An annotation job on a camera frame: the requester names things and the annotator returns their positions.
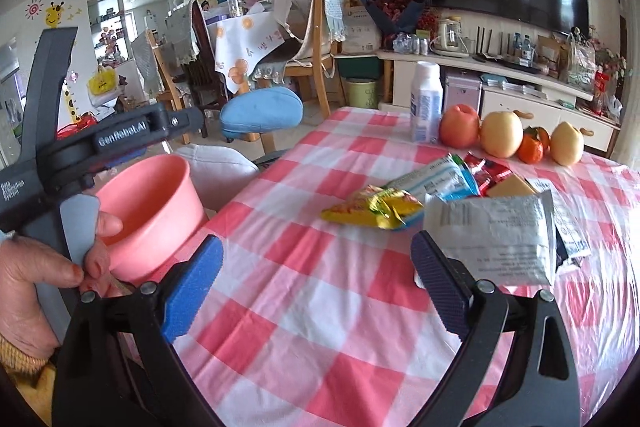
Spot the white electric kettle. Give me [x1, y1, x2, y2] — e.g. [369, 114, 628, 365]
[434, 17, 471, 58]

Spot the red apple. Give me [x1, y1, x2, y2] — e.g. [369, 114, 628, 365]
[439, 104, 482, 148]

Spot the wooden chair with cream cover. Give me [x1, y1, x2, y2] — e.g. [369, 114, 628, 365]
[250, 0, 347, 118]

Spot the tan cardboard box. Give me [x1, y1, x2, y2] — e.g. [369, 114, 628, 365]
[486, 173, 538, 198]

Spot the dark wooden chair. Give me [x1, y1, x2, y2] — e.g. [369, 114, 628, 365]
[187, 0, 231, 112]

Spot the yellow snack packet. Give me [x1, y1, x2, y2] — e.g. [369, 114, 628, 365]
[320, 184, 426, 232]

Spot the red snack packet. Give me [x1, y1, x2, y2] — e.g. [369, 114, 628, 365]
[462, 152, 488, 180]
[475, 159, 513, 198]

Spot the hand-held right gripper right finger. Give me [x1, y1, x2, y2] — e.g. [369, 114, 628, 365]
[410, 230, 582, 427]

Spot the silver metal case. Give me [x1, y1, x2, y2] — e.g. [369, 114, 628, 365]
[444, 74, 482, 115]

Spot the grey cushioned stool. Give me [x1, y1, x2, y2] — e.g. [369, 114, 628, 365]
[175, 143, 261, 212]

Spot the white blue snack packet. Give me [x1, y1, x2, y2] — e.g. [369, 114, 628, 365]
[382, 153, 481, 202]

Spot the black router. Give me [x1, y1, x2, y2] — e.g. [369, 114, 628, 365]
[472, 26, 516, 62]

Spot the white paper bag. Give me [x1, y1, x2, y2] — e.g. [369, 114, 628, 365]
[342, 4, 381, 55]

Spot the crushed carton trash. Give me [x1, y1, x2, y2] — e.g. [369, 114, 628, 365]
[525, 178, 593, 268]

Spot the light wooden chair grey cover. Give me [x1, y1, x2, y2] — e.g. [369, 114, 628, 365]
[131, 29, 182, 148]

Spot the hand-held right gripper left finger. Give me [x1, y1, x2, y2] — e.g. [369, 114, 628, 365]
[51, 234, 224, 427]

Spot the person's left forearm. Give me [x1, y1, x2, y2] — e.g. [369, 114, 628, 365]
[0, 334, 56, 427]

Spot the person's left hand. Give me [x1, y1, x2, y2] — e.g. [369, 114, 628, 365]
[0, 211, 126, 360]

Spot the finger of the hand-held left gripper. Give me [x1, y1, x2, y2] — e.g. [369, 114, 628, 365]
[150, 103, 205, 144]

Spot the white plastic bottle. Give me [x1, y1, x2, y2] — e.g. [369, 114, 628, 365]
[410, 61, 443, 145]

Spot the dark blue flower bouquet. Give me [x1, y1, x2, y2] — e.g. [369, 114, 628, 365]
[359, 0, 431, 50]

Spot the white television cabinet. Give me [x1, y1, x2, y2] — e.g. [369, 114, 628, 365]
[377, 49, 623, 158]

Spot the small yellow pear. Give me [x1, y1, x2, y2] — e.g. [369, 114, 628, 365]
[550, 122, 585, 166]

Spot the yellow bag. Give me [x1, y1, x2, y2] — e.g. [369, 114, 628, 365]
[87, 67, 121, 96]

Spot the green waste bin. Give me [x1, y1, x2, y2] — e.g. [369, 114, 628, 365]
[344, 78, 378, 110]

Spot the red white checkered tablecloth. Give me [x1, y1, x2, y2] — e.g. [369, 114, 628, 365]
[120, 106, 640, 427]

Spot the blue cushioned stool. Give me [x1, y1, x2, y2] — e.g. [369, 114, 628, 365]
[220, 87, 304, 142]

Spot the clear plastic bag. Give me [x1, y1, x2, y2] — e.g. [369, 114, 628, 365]
[567, 32, 598, 90]

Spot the yellow giraffe height sticker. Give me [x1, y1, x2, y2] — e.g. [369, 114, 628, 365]
[44, 1, 85, 128]

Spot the pink plastic bucket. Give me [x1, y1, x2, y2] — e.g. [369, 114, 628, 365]
[94, 154, 209, 284]

